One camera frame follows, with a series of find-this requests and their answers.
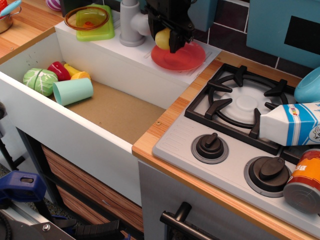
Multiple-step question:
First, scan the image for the right black stove knob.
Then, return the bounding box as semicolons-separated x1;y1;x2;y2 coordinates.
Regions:
245;156;291;194

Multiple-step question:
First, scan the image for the left black stove knob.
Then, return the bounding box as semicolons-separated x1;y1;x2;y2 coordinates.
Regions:
195;132;225;160

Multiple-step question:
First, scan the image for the orange toy can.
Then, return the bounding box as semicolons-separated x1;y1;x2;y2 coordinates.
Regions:
283;148;320;215

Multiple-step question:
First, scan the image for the white toy sink basin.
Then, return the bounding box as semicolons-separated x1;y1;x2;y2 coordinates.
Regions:
0;22;220;204

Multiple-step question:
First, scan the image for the mint green plastic cup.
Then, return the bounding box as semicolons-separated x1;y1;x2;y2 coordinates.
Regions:
52;78;94;106

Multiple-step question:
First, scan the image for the orange transparent bowl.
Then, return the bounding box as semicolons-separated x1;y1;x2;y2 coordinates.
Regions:
64;6;110;31

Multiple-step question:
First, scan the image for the grey toy faucet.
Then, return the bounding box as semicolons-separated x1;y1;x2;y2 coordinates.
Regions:
119;0;151;47

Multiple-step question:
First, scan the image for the small metal pot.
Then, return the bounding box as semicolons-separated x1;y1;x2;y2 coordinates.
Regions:
0;6;22;34

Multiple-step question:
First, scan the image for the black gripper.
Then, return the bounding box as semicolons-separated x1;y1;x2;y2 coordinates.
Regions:
145;0;195;54

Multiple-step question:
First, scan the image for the light blue bowl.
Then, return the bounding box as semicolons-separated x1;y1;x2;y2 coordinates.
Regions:
294;67;320;103

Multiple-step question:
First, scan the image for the green toy cabbage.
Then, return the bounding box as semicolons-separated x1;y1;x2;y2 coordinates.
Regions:
22;68;58;97

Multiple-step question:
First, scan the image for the yellow toy banana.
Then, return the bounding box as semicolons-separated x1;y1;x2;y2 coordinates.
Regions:
63;63;80;77

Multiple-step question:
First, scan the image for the orange toy fruit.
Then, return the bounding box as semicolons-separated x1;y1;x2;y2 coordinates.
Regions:
70;71;91;80

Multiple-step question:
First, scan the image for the yellow toy potato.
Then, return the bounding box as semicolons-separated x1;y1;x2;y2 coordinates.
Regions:
154;28;171;50

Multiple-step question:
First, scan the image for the red plastic plate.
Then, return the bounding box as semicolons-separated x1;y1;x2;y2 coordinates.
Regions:
151;42;206;72

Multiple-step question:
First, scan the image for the black oven door handle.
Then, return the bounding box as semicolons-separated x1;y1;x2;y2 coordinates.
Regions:
159;201;213;240

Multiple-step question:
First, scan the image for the red toy pepper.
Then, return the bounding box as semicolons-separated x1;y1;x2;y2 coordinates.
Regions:
47;61;71;82

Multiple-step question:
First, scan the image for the black stove grate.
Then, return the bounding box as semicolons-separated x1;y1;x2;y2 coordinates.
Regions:
184;63;320;165

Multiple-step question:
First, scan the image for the black stove knob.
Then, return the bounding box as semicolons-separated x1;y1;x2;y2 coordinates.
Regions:
195;132;225;160
245;156;291;194

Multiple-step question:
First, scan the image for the white blue milk carton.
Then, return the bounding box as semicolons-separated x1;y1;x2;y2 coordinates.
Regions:
259;102;320;146

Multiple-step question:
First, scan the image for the green plastic container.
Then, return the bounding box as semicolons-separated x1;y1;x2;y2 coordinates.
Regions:
76;4;115;42

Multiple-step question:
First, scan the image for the blue clamp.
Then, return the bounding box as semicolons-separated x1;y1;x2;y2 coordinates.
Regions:
0;170;47;204

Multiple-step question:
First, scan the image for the pink striped toy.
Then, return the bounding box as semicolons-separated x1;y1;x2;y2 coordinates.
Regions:
45;0;62;12

